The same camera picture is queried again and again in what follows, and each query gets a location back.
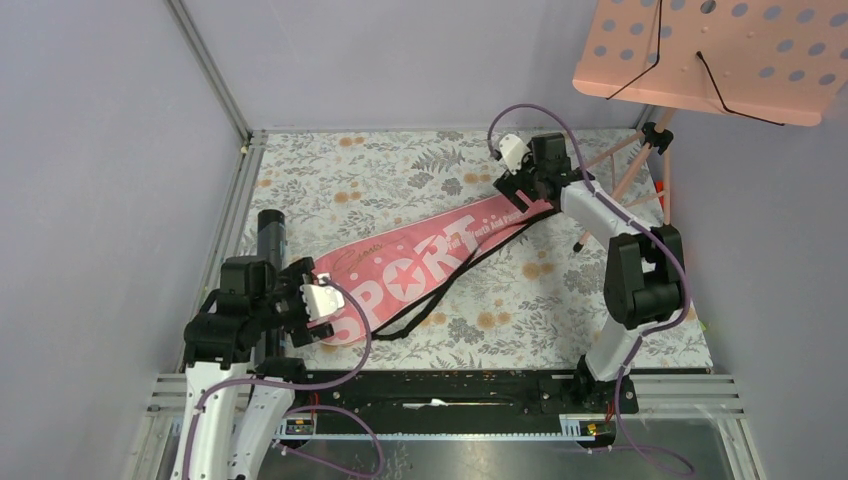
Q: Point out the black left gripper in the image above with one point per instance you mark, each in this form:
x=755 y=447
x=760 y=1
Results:
x=292 y=277

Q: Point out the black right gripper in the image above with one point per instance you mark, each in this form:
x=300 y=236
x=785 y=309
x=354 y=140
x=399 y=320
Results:
x=510 y=185

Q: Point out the black shuttlecock tube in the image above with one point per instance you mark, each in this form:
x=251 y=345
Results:
x=271 y=237

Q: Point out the pink racket bag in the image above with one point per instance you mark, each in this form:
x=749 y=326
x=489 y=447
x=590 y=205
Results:
x=390 y=271

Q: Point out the floral fern tablecloth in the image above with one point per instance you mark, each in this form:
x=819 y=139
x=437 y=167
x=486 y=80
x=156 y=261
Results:
x=536 y=303

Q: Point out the pink music stand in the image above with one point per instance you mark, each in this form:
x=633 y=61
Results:
x=758 y=93

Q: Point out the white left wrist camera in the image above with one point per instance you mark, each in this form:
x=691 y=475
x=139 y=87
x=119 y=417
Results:
x=321 y=300

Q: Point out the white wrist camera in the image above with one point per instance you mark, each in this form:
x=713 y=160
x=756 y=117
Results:
x=321 y=300
x=512 y=151

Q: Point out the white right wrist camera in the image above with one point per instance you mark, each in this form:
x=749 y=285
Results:
x=512 y=151

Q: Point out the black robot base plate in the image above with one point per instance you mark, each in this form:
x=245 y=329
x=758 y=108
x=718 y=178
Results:
x=462 y=403

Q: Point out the aluminium frame rail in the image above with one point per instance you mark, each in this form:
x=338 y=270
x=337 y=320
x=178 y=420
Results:
x=196 y=165

